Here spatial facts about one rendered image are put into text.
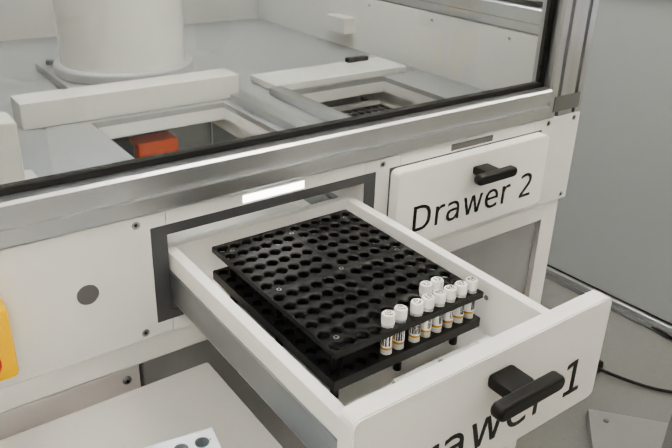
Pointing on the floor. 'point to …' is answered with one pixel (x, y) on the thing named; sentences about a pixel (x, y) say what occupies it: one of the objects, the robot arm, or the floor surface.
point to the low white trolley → (155, 417)
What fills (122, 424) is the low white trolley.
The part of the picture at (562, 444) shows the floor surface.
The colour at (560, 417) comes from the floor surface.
